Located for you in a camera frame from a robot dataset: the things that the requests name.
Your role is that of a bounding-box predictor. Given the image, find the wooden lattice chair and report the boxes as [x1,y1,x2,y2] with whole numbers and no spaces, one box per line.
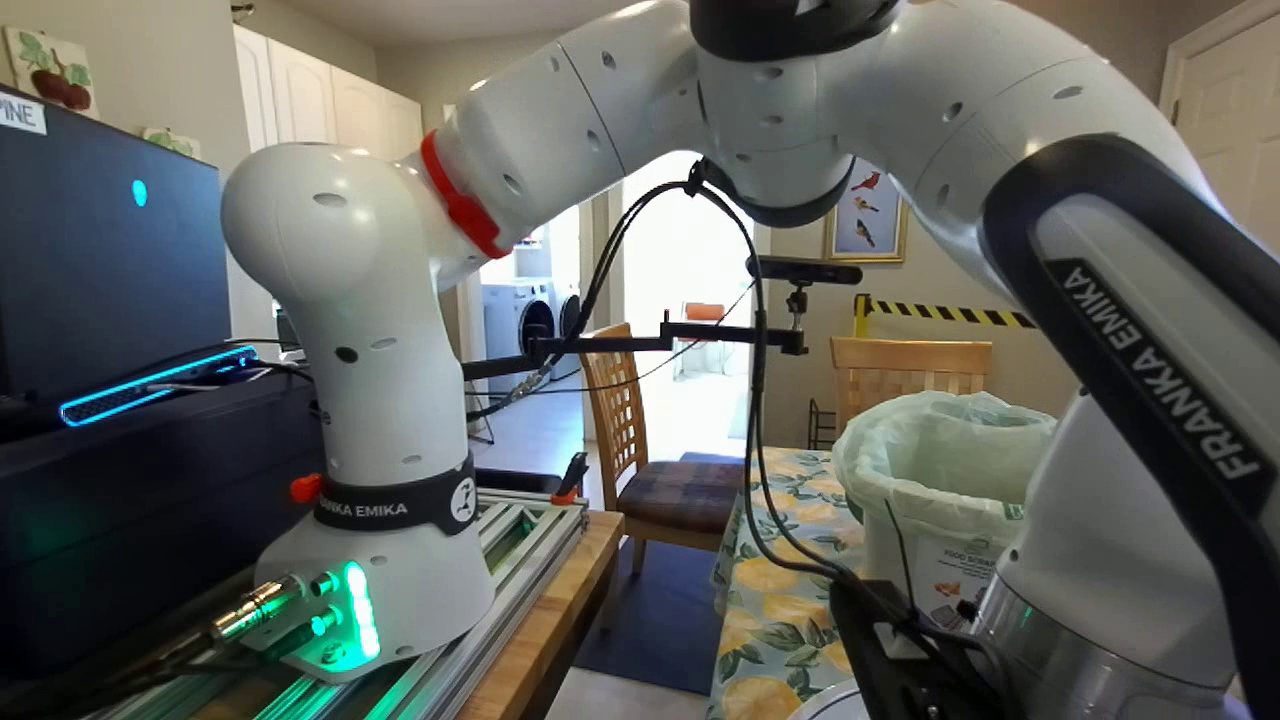
[829,330,999,432]

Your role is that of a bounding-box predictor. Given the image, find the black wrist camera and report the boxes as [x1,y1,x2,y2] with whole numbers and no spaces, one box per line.
[825,573,1032,720]

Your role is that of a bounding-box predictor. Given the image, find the lemon print tablecloth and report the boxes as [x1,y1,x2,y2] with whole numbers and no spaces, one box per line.
[704,442,884,720]

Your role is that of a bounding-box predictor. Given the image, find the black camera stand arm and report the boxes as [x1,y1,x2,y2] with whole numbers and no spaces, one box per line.
[454,285,814,383]

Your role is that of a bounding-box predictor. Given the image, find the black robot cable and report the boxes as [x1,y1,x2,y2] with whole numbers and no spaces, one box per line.
[458,155,964,632]

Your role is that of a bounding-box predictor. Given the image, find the yellow black barrier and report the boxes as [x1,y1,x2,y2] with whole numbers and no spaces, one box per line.
[849,287,1041,337]

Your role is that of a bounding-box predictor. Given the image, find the black stereo camera bar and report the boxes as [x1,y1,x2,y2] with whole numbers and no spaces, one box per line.
[741,251,866,287]

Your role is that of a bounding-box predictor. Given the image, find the wooden workbench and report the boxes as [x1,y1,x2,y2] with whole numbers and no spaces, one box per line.
[454,507,626,720]

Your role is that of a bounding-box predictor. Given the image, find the wooden chair with cushion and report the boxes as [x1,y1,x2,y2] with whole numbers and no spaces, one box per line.
[574,319,751,552]

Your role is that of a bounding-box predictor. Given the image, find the aluminium rail base plate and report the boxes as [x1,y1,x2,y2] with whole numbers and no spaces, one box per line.
[96,488,590,720]

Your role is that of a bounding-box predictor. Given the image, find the white washing machine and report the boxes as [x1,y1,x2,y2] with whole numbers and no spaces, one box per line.
[475,272,585,398]

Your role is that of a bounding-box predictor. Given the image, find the framed bird picture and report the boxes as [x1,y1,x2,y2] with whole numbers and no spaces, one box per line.
[825,155,915,267]

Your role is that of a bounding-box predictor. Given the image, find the black case with blue light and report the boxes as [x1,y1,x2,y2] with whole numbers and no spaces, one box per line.
[0,337,328,693]

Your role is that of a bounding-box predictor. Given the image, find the black computer monitor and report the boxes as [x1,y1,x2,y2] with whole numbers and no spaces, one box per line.
[0,82,241,403]

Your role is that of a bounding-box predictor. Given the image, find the white door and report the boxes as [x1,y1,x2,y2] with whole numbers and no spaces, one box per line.
[1156,0,1280,251]

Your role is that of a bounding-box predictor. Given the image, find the small fruit wall picture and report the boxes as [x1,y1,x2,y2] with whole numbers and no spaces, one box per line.
[0,23,101,118]

